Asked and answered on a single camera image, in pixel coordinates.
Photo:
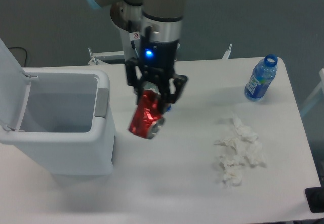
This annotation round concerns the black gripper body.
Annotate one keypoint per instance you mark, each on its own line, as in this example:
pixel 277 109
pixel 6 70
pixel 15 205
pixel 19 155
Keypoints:
pixel 155 60

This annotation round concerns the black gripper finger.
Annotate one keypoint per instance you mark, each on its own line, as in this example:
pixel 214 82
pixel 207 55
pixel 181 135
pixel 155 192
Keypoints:
pixel 132 79
pixel 171 90

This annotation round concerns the crushed red soda can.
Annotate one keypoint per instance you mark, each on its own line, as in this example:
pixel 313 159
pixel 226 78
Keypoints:
pixel 147 119

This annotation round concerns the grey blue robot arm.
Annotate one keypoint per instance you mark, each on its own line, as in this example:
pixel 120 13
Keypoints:
pixel 150 31

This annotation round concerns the white trash can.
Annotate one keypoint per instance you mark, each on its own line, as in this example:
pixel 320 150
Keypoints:
pixel 67 127

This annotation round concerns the white trash can lid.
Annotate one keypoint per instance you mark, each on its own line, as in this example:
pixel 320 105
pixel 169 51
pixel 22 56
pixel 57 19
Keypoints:
pixel 15 89

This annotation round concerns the blue plastic water bottle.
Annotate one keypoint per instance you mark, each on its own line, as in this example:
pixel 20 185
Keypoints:
pixel 262 76

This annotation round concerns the crumpled white tissue pile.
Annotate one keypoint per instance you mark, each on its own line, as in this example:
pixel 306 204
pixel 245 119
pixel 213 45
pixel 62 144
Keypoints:
pixel 239 150

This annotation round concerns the white furniture edge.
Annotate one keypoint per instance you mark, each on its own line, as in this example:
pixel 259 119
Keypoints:
pixel 313 98

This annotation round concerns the black device at edge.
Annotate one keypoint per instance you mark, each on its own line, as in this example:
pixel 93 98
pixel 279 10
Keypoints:
pixel 314 196

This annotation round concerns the white metal base frame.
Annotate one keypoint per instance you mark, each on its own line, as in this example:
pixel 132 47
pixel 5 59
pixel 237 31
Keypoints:
pixel 100 58

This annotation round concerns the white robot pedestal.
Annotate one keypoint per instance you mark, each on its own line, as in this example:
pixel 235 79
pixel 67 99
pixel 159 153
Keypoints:
pixel 127 19

